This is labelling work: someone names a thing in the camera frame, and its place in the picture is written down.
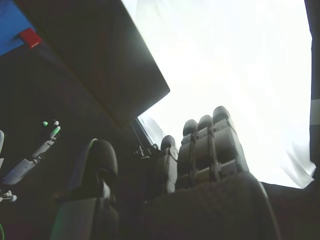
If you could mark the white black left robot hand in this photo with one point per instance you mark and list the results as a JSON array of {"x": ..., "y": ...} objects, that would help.
[{"x": 212, "y": 205}]

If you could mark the yellow cardboard box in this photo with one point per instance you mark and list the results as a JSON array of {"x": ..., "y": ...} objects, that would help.
[{"x": 100, "y": 50}]

